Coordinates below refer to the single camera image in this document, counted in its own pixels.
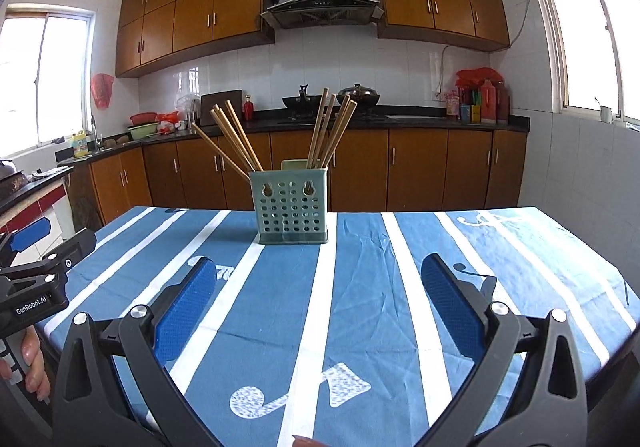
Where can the wooden chopstick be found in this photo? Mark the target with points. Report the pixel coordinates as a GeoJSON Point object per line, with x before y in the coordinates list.
{"type": "Point", "coordinates": [245, 136]}
{"type": "Point", "coordinates": [325, 124]}
{"type": "Point", "coordinates": [336, 126]}
{"type": "Point", "coordinates": [344, 127]}
{"type": "Point", "coordinates": [237, 137]}
{"type": "Point", "coordinates": [317, 127]}
{"type": "Point", "coordinates": [220, 149]}
{"type": "Point", "coordinates": [232, 141]}
{"type": "Point", "coordinates": [324, 148]}

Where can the window with white frame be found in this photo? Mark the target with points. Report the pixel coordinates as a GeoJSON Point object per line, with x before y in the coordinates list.
{"type": "Point", "coordinates": [590, 27]}

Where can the black kitchen countertop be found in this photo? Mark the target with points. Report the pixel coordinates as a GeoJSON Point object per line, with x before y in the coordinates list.
{"type": "Point", "coordinates": [425, 123]}

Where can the colourful carton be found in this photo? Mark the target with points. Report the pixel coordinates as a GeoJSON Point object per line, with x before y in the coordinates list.
{"type": "Point", "coordinates": [470, 113]}

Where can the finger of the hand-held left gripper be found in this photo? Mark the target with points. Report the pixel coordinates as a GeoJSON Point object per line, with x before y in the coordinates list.
{"type": "Point", "coordinates": [30, 232]}
{"type": "Point", "coordinates": [75, 247]}

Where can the yellow detergent bottle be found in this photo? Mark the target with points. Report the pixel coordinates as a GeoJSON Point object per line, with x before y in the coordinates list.
{"type": "Point", "coordinates": [80, 146]}

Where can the person's left hand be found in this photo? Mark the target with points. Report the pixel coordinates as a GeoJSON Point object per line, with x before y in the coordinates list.
{"type": "Point", "coordinates": [35, 362]}

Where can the window beside sink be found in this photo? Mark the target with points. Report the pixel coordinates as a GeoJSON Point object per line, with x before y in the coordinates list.
{"type": "Point", "coordinates": [45, 77]}

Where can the dark brown bottle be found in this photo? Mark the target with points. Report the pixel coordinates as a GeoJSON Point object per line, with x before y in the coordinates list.
{"type": "Point", "coordinates": [503, 104]}

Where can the large red bottle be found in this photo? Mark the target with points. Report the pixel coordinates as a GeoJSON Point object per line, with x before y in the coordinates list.
{"type": "Point", "coordinates": [488, 102]}

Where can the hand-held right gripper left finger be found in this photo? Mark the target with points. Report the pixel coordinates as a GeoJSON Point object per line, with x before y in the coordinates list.
{"type": "Point", "coordinates": [185, 307]}

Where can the small red bottle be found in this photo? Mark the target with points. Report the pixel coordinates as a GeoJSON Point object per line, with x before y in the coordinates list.
{"type": "Point", "coordinates": [248, 109]}

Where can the dark pot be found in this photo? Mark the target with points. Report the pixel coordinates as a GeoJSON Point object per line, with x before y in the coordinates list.
{"type": "Point", "coordinates": [10, 171]}

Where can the wooden wall cabinets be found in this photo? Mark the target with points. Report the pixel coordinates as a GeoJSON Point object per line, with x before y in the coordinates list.
{"type": "Point", "coordinates": [200, 17]}

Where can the black wok with lid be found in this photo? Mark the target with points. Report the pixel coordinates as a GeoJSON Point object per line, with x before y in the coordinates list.
{"type": "Point", "coordinates": [359, 96]}

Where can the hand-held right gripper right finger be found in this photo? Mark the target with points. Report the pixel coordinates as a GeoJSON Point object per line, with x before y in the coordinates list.
{"type": "Point", "coordinates": [450, 302]}

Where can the black gas stove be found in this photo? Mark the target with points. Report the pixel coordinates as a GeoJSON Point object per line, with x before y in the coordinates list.
{"type": "Point", "coordinates": [290, 119]}

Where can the red basin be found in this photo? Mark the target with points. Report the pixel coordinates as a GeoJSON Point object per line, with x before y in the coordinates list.
{"type": "Point", "coordinates": [143, 118]}

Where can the person's right hand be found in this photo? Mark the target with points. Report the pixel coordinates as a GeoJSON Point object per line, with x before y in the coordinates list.
{"type": "Point", "coordinates": [307, 442]}

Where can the green perforated chopstick holder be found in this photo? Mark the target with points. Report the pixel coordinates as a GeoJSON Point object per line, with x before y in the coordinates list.
{"type": "Point", "coordinates": [290, 217]}

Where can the green basin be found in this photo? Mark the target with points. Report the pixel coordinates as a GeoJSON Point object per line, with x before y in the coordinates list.
{"type": "Point", "coordinates": [145, 132]}

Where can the dark brown cutting board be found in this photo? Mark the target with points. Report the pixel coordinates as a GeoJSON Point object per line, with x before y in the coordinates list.
{"type": "Point", "coordinates": [212, 109]}

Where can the blue white striped tablecloth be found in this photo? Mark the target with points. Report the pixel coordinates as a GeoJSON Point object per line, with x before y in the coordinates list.
{"type": "Point", "coordinates": [360, 302]}

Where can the crumpled red plastic bag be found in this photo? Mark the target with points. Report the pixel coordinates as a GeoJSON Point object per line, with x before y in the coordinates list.
{"type": "Point", "coordinates": [169, 121]}

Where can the wooden base cabinets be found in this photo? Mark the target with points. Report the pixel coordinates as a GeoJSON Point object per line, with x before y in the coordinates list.
{"type": "Point", "coordinates": [415, 167]}

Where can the metal faucet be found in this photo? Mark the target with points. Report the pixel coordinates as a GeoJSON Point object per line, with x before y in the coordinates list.
{"type": "Point", "coordinates": [95, 132]}

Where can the pink label bottle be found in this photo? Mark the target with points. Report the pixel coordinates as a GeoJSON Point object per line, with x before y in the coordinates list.
{"type": "Point", "coordinates": [453, 107]}

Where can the red plastic bag bundle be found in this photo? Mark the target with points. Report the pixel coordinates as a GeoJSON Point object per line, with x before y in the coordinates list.
{"type": "Point", "coordinates": [477, 76]}

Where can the red plastic bag on hook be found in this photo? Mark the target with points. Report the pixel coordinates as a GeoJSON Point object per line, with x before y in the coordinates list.
{"type": "Point", "coordinates": [101, 92]}

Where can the small white fan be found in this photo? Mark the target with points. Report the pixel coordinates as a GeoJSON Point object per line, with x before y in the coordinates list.
{"type": "Point", "coordinates": [187, 107]}

